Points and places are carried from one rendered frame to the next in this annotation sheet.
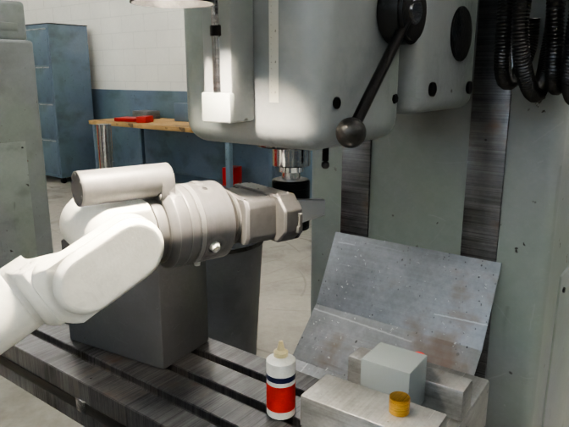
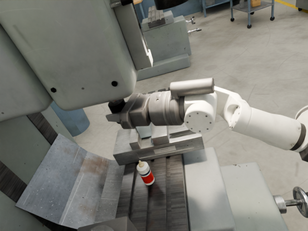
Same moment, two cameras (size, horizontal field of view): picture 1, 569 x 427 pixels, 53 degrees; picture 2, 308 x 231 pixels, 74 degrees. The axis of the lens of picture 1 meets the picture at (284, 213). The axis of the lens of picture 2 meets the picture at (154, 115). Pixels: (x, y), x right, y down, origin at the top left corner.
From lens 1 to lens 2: 95 cm
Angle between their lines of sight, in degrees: 100
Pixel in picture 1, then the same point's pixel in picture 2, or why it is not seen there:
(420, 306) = (69, 167)
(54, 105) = not seen: outside the picture
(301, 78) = not seen: hidden behind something
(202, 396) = (158, 211)
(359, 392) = (155, 128)
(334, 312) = (65, 211)
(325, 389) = (159, 133)
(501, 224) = (48, 123)
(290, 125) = not seen: hidden behind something
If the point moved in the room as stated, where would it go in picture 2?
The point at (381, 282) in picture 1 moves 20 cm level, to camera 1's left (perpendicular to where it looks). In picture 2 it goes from (55, 182) to (68, 224)
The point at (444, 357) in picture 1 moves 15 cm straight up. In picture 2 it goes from (90, 162) to (72, 138)
